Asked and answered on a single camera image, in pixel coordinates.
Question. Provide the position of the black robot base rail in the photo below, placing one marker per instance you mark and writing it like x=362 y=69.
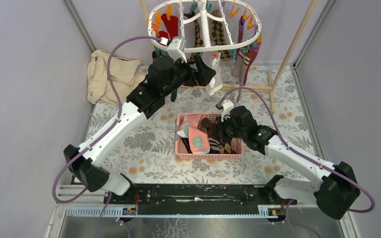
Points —
x=200 y=199

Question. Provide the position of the pink sock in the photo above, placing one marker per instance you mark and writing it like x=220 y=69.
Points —
x=198 y=140

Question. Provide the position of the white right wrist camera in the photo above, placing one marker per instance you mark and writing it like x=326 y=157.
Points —
x=225 y=107

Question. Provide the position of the brown argyle sock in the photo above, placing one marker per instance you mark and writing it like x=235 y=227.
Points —
x=228 y=148

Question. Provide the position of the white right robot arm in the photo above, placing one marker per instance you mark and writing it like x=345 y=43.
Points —
x=328 y=185

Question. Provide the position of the tan argyle sock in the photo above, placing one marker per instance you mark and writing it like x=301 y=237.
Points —
x=218 y=37

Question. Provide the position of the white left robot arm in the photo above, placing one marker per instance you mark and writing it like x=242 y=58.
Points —
x=163 y=77

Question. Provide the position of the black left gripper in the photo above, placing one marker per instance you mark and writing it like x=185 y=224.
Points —
x=201 y=76

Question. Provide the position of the white sock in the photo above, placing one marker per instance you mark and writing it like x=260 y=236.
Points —
x=216 y=82

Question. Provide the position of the cream crumpled cloth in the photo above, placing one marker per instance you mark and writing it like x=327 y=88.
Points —
x=119 y=81

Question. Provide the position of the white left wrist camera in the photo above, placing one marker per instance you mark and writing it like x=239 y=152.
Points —
x=175 y=48

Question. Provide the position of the black pinstriped sock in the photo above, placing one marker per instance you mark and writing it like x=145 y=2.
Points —
x=186 y=143

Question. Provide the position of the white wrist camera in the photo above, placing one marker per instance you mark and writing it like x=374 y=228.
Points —
x=175 y=48
x=225 y=107

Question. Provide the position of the white round clip hanger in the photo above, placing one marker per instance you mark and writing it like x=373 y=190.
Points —
x=204 y=17

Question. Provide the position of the green dotted sock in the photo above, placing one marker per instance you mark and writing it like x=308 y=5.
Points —
x=174 y=95

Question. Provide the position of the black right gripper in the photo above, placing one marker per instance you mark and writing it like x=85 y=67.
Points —
x=221 y=125

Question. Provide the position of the pink plastic basket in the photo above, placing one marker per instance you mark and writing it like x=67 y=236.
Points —
x=181 y=151

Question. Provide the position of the magenta purple striped sock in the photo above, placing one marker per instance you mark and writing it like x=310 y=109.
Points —
x=254 y=47

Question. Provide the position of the red santa sock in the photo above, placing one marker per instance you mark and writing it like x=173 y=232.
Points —
x=163 y=34

